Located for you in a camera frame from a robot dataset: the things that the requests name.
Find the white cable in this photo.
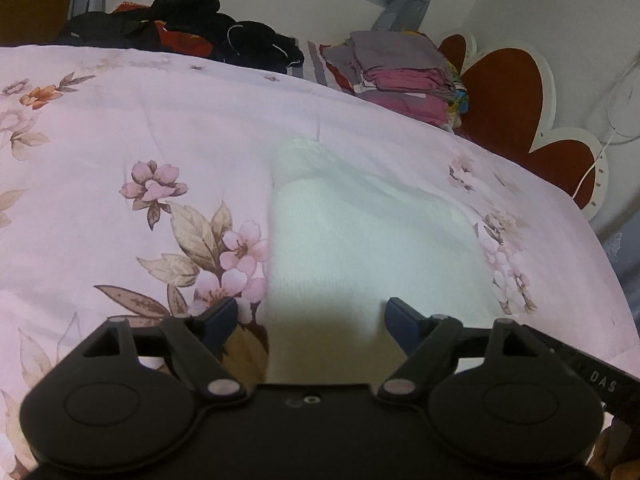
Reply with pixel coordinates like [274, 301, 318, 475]
[570, 55, 640, 202]

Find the pink floral blanket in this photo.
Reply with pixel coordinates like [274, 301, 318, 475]
[0, 45, 632, 480]

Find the white knitted garment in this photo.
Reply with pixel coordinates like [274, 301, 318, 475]
[265, 137, 502, 386]

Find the pink folded garment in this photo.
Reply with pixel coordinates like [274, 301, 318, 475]
[356, 67, 452, 129]

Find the colourful printed cloth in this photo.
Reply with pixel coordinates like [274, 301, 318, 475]
[442, 60, 472, 135]

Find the striped cloth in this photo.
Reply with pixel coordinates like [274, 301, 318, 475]
[295, 37, 342, 87]

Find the pile of black clothes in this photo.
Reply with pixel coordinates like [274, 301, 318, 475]
[56, 0, 306, 75]

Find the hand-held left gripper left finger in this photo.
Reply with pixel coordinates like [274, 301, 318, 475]
[82, 296, 251, 402]

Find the red and white headboard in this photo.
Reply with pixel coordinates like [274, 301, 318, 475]
[437, 32, 610, 222]

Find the red garment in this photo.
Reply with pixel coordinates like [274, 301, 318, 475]
[112, 2, 215, 57]

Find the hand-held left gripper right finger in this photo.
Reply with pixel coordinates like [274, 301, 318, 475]
[377, 297, 545, 403]

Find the brown wooden wardrobe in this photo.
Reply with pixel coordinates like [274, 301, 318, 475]
[0, 0, 82, 49]

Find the stack of folded pink clothes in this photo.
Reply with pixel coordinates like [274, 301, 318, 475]
[320, 30, 452, 97]

